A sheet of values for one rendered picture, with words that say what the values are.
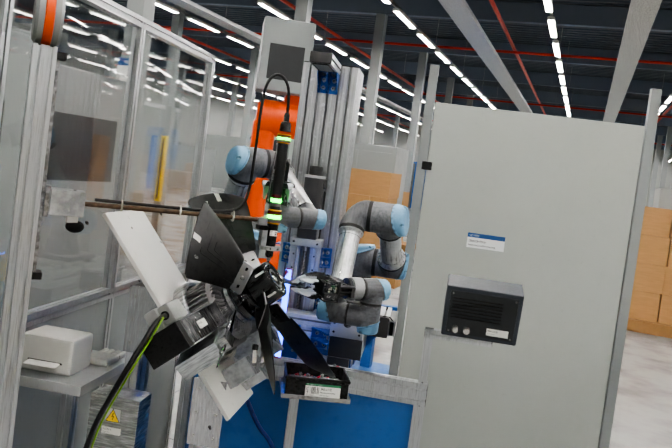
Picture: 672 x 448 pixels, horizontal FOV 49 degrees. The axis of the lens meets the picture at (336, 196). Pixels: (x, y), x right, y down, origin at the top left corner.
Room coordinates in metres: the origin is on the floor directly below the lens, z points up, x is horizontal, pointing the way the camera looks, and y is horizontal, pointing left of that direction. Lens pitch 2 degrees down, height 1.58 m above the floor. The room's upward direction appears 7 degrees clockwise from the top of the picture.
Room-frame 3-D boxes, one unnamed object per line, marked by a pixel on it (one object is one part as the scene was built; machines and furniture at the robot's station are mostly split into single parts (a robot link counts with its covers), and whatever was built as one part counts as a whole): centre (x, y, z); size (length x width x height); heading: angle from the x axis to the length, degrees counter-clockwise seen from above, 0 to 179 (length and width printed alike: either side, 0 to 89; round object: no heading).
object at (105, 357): (2.35, 0.67, 0.87); 0.15 x 0.09 x 0.02; 172
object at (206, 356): (1.97, 0.30, 1.03); 0.15 x 0.10 x 0.14; 82
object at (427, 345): (2.58, -0.39, 0.96); 0.03 x 0.03 x 0.20; 82
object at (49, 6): (1.98, 0.83, 1.88); 0.17 x 0.15 x 0.16; 172
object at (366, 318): (2.52, -0.15, 1.08); 0.11 x 0.08 x 0.11; 80
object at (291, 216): (2.59, 0.18, 1.38); 0.11 x 0.08 x 0.11; 118
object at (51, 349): (2.20, 0.79, 0.91); 0.17 x 0.16 x 0.11; 82
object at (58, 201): (2.02, 0.75, 1.39); 0.10 x 0.07 x 0.08; 117
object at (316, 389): (2.47, -0.01, 0.84); 0.22 x 0.17 x 0.07; 96
